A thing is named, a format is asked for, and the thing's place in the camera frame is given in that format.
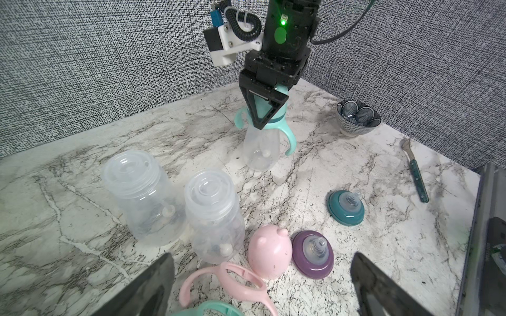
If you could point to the aluminium front rail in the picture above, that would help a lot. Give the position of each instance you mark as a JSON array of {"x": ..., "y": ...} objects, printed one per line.
[{"x": 483, "y": 284}]

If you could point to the teal nipple collar upper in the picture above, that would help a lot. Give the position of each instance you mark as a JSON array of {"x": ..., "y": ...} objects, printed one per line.
[{"x": 346, "y": 207}]

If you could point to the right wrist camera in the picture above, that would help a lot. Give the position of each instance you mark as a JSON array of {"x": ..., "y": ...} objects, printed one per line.
[{"x": 233, "y": 31}]

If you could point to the patterned small bowl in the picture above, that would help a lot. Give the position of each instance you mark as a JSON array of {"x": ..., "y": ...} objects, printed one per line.
[{"x": 356, "y": 118}]

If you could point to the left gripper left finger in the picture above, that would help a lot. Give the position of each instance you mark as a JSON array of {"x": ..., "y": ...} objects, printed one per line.
[{"x": 148, "y": 294}]

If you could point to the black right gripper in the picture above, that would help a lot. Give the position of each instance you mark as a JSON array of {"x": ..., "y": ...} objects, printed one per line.
[{"x": 280, "y": 62}]

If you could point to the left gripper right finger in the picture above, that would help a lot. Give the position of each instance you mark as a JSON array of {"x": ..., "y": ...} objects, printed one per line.
[{"x": 378, "y": 294}]

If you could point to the clear bottle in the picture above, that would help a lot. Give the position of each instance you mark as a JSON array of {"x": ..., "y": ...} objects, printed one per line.
[
  {"x": 149, "y": 201},
  {"x": 212, "y": 208},
  {"x": 261, "y": 148}
]

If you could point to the mint cap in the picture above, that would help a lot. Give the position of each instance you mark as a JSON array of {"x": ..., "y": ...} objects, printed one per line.
[{"x": 265, "y": 112}]

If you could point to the purple nipple collar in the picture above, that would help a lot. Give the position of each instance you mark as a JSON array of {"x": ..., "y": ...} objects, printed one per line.
[{"x": 312, "y": 254}]

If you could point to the pink bottle cap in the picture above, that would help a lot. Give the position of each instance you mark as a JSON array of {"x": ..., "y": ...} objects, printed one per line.
[{"x": 270, "y": 251}]

